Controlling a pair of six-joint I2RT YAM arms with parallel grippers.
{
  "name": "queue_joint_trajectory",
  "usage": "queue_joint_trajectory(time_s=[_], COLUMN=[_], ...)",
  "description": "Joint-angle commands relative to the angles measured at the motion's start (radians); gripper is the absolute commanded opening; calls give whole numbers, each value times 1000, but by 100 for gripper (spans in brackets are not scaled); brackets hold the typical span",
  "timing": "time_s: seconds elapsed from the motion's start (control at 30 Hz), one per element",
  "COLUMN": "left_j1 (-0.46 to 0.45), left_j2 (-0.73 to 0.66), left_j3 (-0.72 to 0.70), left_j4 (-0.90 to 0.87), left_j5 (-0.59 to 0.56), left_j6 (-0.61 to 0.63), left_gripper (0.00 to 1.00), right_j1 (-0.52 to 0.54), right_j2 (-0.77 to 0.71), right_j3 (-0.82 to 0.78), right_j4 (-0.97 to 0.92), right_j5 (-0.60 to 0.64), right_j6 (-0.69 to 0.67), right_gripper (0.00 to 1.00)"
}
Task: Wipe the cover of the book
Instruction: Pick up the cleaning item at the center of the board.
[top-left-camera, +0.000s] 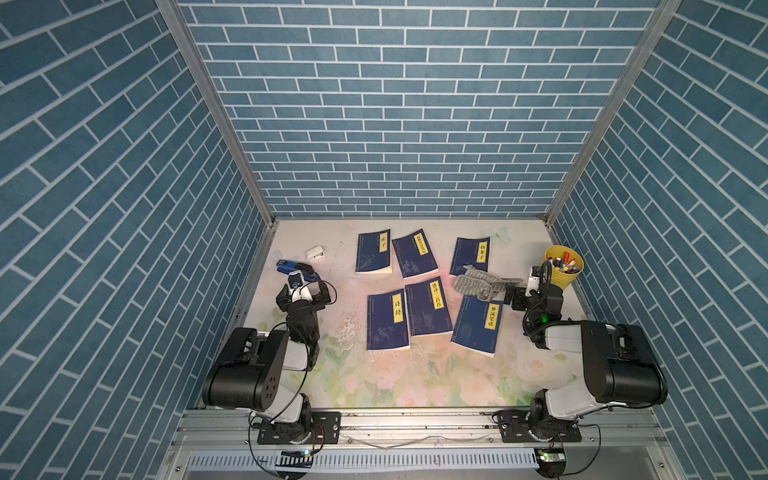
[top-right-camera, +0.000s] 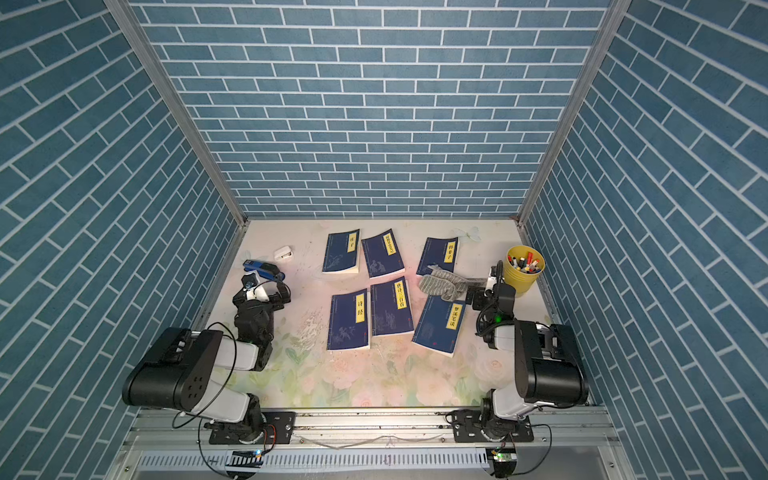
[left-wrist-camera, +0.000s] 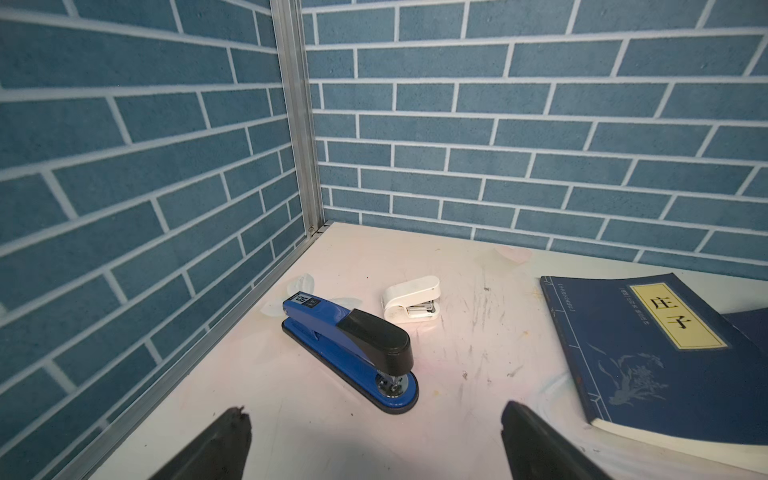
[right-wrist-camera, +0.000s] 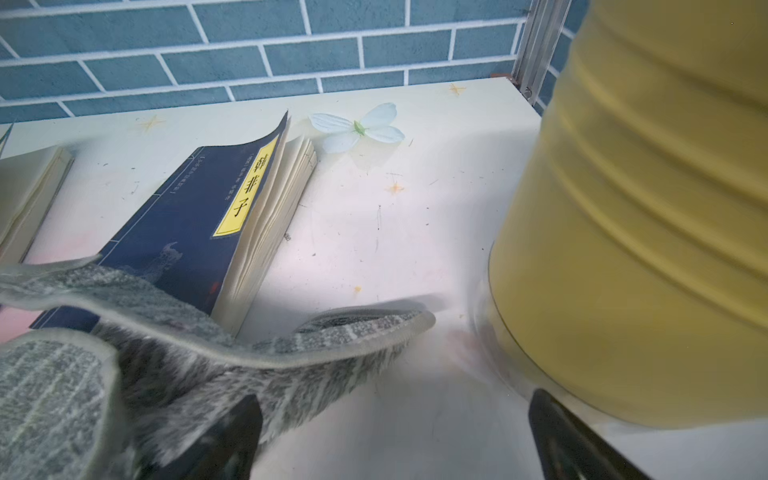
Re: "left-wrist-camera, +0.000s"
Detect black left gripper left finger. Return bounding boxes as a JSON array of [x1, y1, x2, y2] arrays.
[[150, 407, 252, 480]]

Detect blue book back left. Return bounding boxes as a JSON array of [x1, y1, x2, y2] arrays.
[[540, 273, 767, 473]]

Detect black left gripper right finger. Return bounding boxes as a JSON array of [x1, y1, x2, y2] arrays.
[[501, 401, 609, 480]]

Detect blue book back middle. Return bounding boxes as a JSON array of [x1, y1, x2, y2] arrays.
[[724, 308, 768, 355]]

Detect blue book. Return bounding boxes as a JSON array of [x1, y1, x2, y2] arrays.
[[540, 273, 767, 473], [724, 308, 768, 355]]

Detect blue black stapler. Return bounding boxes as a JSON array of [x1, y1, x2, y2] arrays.
[[282, 291, 419, 414]]

